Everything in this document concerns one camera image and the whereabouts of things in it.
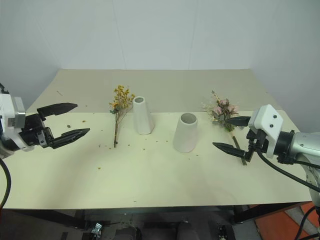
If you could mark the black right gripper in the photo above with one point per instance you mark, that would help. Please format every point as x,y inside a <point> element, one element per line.
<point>258,140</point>

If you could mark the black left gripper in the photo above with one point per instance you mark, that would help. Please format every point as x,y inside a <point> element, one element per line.
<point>33,130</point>

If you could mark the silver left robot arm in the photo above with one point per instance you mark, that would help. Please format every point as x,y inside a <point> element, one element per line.
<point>3,149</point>

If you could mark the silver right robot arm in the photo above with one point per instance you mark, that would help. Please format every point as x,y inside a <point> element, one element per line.
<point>303,145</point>

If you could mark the wide white ceramic vase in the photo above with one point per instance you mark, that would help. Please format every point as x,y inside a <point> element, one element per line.
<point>185,135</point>

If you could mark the slim white ceramic vase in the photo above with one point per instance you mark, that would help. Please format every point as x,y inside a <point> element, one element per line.
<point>142,117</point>

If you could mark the pink flower bunch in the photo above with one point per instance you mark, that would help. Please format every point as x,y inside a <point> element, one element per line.
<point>223,111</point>

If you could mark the small thin twig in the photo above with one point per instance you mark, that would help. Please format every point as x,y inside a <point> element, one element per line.
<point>59,93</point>

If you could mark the yellow dried flower bunch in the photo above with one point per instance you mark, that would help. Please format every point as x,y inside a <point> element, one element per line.
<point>121,100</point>

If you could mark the small metal clamp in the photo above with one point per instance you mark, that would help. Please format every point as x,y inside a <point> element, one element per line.
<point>96,229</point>

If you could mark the dark rounded shape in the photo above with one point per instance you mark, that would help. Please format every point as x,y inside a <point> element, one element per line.
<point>128,233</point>

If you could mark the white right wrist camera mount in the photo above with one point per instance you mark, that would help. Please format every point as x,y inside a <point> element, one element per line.
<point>268,120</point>

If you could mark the black metal table frame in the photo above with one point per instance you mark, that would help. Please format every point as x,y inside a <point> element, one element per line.
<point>50,217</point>

